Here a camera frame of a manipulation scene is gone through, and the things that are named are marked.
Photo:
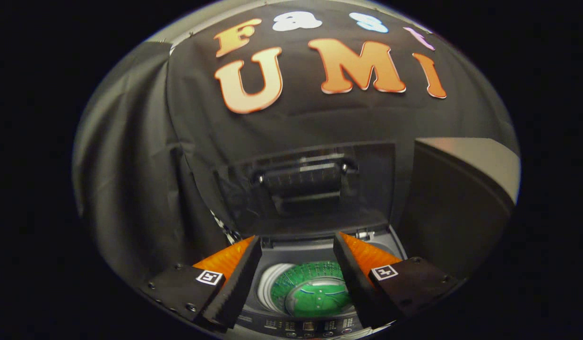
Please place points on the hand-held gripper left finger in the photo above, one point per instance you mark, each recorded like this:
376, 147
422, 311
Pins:
235, 288

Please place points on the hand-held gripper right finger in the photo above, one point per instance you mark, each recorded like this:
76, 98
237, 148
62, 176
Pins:
357, 288

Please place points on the green polo shirt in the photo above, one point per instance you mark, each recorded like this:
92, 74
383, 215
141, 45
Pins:
320, 295

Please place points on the grey washing machine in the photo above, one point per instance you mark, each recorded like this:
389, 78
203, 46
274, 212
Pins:
296, 250

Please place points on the black backdrop cloth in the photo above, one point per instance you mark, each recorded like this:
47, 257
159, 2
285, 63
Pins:
131, 165

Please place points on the grey cabinet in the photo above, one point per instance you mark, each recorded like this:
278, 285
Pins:
452, 212

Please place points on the dark glass washing machine lid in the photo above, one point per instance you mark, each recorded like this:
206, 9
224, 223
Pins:
367, 189

